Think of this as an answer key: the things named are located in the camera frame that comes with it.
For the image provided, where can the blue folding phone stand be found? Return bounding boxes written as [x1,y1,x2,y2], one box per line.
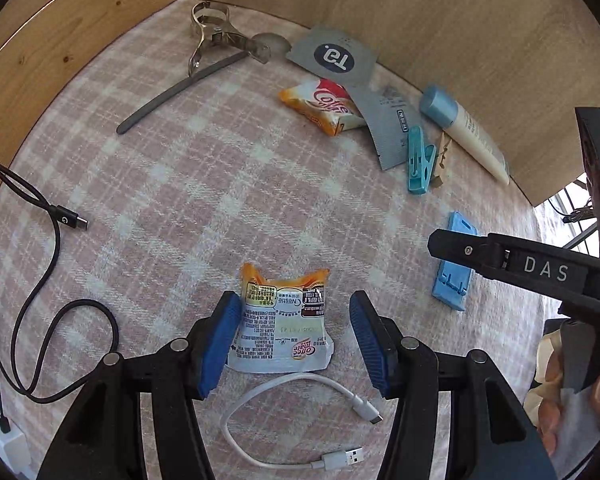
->
[431,211,478,312]

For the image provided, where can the teal plastic clothespin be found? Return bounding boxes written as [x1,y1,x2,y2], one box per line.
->
[407,126,437,195]

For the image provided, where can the white charger block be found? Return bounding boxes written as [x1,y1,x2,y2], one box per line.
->
[0,422,36,479]

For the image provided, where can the white usb cable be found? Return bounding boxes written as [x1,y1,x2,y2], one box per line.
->
[220,372,385,472]

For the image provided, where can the bronze metal hair claw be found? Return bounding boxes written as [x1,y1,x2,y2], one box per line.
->
[188,1,291,76]

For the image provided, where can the orange coffee mate sachet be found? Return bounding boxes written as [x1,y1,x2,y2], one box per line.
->
[278,78,366,136]

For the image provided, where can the white coffee creamer sachet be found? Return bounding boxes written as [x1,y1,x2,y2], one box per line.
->
[227,263,334,375]

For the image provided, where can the wooden clothespin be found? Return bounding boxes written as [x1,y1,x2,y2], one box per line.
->
[430,132,453,188]

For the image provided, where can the person's right hand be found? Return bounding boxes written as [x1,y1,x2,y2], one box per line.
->
[526,330,600,477]

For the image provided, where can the wooden board backdrop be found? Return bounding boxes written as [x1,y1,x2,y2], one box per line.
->
[0,0,600,205]

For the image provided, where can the pink plaid table cloth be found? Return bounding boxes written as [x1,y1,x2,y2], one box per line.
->
[0,0,550,479]

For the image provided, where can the cream tube blue cap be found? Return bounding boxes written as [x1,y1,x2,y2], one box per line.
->
[419,86,510,185]

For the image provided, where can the grey foil sachet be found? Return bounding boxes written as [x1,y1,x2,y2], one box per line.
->
[346,84,422,171]

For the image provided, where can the grey flat stick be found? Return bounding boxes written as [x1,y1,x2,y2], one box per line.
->
[116,52,248,136]

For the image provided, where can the grey T3 sachet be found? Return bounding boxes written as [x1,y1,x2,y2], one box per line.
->
[286,26,378,86]

